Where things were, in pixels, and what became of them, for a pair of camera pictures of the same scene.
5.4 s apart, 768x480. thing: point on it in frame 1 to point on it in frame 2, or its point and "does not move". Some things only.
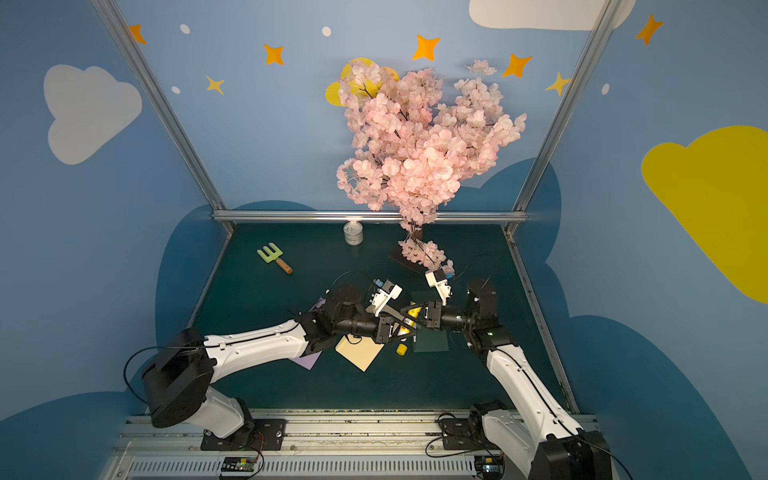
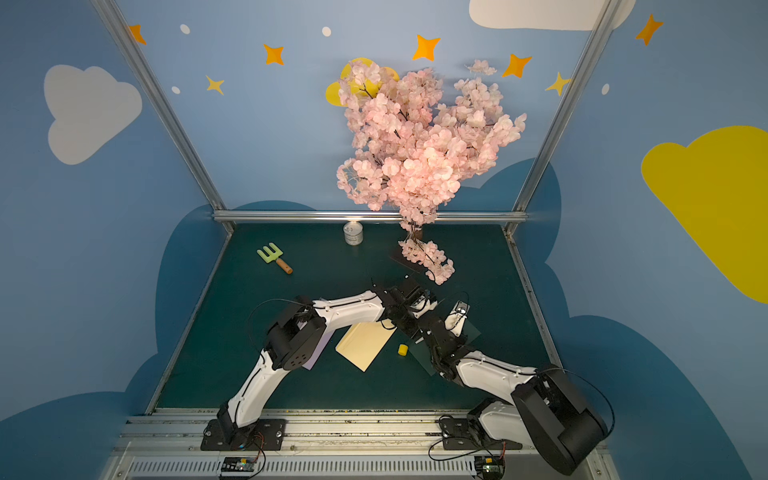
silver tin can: (353, 232) does not move
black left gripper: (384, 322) to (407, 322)
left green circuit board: (239, 464) does not move
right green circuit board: (490, 466) does not move
